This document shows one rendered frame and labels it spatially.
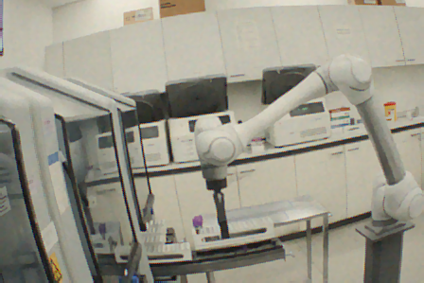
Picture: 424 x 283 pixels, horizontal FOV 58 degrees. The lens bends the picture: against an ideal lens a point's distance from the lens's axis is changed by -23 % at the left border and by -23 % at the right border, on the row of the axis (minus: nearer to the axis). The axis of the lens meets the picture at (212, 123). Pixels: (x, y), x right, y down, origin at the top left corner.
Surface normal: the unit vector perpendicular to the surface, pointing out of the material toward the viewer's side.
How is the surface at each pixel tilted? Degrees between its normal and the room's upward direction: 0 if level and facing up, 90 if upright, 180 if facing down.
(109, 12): 90
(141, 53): 90
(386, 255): 90
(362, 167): 90
